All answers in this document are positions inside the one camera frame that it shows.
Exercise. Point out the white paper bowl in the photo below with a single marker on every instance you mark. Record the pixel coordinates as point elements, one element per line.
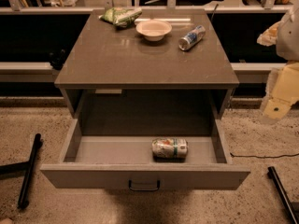
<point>154,30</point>

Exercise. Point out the black clamp object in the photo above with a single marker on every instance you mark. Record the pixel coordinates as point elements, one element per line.
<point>57,59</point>

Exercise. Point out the green white 7up can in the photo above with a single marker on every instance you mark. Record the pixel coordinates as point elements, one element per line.
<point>170,148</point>

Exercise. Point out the grey cabinet counter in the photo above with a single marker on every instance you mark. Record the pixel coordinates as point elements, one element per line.
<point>104,58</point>

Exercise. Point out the black stand leg right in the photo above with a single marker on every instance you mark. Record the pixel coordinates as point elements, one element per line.
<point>292,208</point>

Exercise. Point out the green chip bag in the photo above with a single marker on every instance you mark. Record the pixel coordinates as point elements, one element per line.
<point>121,17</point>

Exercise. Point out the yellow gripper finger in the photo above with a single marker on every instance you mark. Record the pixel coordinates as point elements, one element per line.
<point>282,92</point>
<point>269,36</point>

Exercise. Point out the grey open drawer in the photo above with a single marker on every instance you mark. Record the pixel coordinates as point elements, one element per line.
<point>110,162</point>

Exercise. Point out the blue silver soda can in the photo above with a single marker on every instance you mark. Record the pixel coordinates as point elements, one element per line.
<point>192,38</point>

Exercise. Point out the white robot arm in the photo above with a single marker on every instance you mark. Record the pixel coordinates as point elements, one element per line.
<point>287,44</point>

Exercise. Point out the black stand leg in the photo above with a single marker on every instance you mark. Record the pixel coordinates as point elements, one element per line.
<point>292,208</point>
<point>28,168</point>

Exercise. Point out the black stand leg left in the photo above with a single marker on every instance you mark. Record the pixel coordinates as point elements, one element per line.
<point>28,168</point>

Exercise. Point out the black drawer handle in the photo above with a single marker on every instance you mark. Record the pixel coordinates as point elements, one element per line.
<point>134,186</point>

